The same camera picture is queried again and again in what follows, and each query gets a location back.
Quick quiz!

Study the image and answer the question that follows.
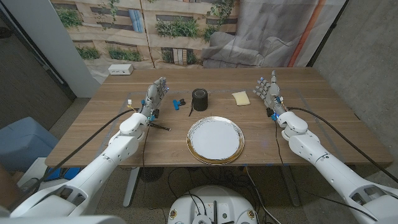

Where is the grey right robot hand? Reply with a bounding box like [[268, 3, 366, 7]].
[[252, 70, 289, 118]]

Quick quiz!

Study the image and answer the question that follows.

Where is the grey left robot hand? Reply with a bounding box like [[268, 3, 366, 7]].
[[139, 77, 170, 121]]

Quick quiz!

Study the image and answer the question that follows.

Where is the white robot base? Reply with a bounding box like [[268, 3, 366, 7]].
[[167, 185, 259, 224]]

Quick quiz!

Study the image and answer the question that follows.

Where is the pale yellow sponge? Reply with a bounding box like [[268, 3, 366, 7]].
[[231, 91, 251, 106]]

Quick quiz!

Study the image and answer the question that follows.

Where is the black cylindrical speaker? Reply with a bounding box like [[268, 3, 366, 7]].
[[188, 88, 209, 118]]

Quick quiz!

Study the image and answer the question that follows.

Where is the white plate gold rim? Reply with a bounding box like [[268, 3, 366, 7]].
[[186, 116, 245, 166]]

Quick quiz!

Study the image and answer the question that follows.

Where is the blue and black clip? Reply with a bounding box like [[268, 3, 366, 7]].
[[172, 98, 187, 111]]

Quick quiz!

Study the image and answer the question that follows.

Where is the white power strip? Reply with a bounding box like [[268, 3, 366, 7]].
[[108, 63, 134, 76]]

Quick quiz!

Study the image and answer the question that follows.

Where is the printed fabric backdrop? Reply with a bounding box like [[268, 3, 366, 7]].
[[49, 0, 348, 85]]

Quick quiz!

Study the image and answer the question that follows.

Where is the black round floor fan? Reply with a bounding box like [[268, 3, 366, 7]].
[[139, 167, 165, 183]]

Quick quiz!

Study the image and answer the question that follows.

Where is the black backdrop stand pole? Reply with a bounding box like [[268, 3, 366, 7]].
[[306, 0, 351, 68]]

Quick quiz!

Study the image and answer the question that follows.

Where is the metal table leg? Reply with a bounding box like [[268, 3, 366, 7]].
[[123, 167, 141, 208], [281, 166, 301, 208]]

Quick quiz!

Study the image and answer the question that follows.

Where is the blue foot pedal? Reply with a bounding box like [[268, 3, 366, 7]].
[[45, 169, 63, 182], [63, 167, 82, 180]]

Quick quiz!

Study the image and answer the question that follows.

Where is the blue upholstered chair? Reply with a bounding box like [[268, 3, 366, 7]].
[[0, 116, 60, 174]]

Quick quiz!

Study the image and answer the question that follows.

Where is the white robot torso edge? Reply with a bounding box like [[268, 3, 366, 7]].
[[0, 215, 127, 224]]

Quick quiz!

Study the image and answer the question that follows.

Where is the person brown trouser leg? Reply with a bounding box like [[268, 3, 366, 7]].
[[0, 164, 24, 210]]

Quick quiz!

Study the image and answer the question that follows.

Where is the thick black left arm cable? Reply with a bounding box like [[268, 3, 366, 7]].
[[7, 108, 139, 212]]

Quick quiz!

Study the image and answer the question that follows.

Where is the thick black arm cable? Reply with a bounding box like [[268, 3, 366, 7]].
[[7, 108, 139, 212], [286, 106, 398, 184]]

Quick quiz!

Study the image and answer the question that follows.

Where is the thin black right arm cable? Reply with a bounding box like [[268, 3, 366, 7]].
[[274, 119, 379, 222]]

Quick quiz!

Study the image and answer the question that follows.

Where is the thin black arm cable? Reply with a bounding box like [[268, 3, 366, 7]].
[[142, 126, 150, 170], [274, 119, 379, 222]]

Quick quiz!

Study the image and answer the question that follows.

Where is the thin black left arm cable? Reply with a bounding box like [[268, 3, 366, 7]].
[[142, 126, 150, 170]]

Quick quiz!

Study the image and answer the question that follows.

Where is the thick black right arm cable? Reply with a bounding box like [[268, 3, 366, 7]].
[[286, 106, 398, 184]]

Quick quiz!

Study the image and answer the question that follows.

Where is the grey floor cable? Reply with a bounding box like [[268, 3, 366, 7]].
[[244, 166, 276, 224]]

